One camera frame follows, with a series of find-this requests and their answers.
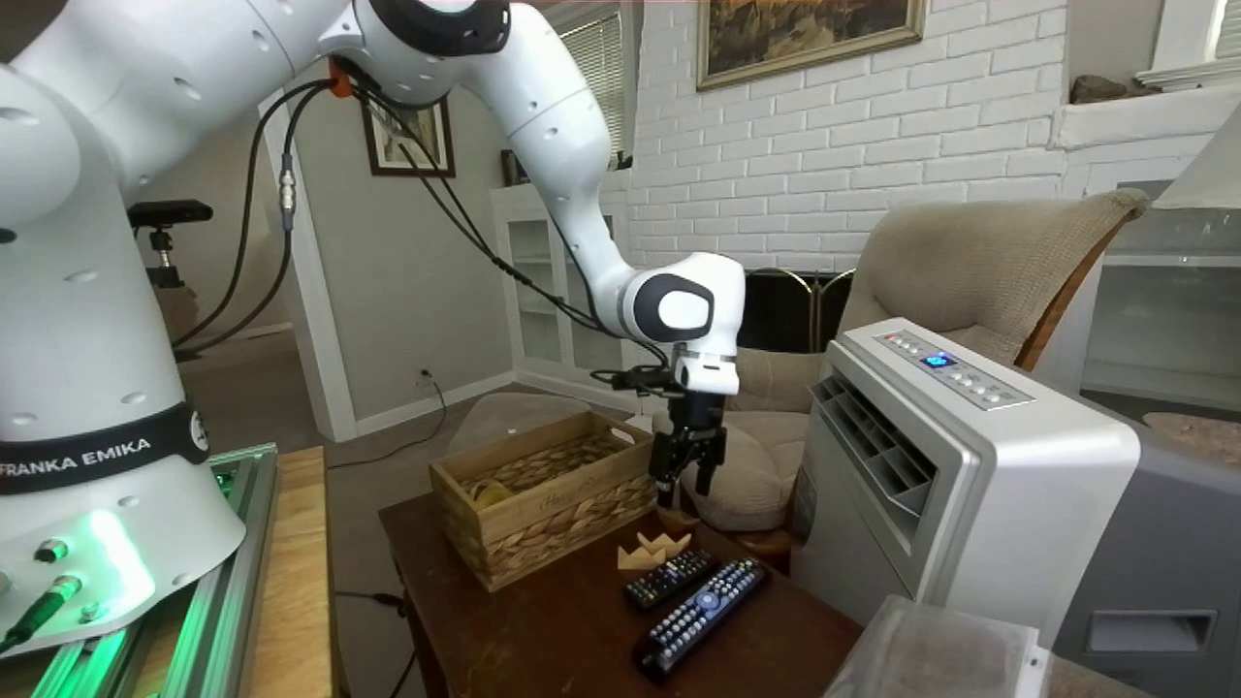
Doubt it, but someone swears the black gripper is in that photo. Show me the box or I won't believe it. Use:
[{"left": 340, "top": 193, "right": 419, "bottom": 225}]
[{"left": 648, "top": 390, "right": 727, "bottom": 508}]

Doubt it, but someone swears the tan wooden block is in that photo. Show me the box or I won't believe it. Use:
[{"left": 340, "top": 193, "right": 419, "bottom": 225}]
[{"left": 617, "top": 535, "right": 689, "bottom": 573}]

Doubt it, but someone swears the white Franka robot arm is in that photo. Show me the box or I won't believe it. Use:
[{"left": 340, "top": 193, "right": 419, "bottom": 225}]
[{"left": 0, "top": 0, "right": 744, "bottom": 655}]

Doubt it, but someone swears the small black remote control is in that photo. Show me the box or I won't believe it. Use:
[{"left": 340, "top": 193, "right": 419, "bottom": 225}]
[{"left": 623, "top": 549, "right": 715, "bottom": 614}]

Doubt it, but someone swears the large black remote control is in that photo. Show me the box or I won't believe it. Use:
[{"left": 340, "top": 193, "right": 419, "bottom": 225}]
[{"left": 631, "top": 559, "right": 767, "bottom": 683}]

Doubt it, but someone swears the woven wicker basket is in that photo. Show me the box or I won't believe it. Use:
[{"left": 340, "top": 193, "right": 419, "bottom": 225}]
[{"left": 432, "top": 411, "right": 654, "bottom": 593}]

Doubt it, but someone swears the black brass fireplace screen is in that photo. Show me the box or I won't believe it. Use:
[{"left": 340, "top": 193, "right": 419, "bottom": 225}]
[{"left": 741, "top": 269, "right": 854, "bottom": 352}]

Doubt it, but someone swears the white portable air conditioner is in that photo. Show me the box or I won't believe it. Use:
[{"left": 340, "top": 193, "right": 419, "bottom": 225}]
[{"left": 792, "top": 317, "right": 1142, "bottom": 643}]

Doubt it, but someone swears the clear plastic container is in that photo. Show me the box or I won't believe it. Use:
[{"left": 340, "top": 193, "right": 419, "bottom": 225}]
[{"left": 821, "top": 593, "right": 1049, "bottom": 698}]

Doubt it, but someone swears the beige glider armchair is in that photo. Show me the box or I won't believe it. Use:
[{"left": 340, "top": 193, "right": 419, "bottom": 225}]
[{"left": 678, "top": 190, "right": 1150, "bottom": 555}]

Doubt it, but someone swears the light wooden robot table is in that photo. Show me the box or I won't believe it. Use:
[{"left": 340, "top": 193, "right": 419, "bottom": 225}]
[{"left": 240, "top": 445, "right": 336, "bottom": 698}]

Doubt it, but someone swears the framed landscape painting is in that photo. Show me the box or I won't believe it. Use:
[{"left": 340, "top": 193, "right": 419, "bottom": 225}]
[{"left": 696, "top": 0, "right": 926, "bottom": 88}]

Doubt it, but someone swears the grey storage bin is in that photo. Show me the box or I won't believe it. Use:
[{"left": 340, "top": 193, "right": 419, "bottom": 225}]
[{"left": 1055, "top": 431, "right": 1241, "bottom": 698}]

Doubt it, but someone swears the framed picture dark frame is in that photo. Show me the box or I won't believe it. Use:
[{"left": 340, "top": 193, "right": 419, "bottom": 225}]
[{"left": 361, "top": 100, "right": 455, "bottom": 180}]

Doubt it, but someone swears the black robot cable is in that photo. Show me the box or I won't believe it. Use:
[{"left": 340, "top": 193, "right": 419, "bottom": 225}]
[{"left": 168, "top": 71, "right": 675, "bottom": 390}]

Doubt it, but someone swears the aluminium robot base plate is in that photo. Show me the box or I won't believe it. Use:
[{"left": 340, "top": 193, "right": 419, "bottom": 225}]
[{"left": 0, "top": 445, "right": 281, "bottom": 698}]

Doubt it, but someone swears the black camera stand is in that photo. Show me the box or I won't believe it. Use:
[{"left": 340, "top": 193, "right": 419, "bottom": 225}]
[{"left": 127, "top": 199, "right": 212, "bottom": 287}]

